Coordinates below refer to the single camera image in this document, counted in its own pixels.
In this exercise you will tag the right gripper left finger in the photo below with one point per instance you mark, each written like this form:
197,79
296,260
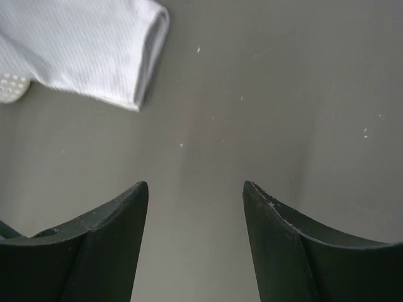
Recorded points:
92,257

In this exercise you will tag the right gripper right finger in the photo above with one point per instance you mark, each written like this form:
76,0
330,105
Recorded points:
299,259

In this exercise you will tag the grey white towel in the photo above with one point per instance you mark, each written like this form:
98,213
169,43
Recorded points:
105,50

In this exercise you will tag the white perforated plastic basket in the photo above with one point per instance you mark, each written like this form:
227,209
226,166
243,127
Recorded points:
12,88

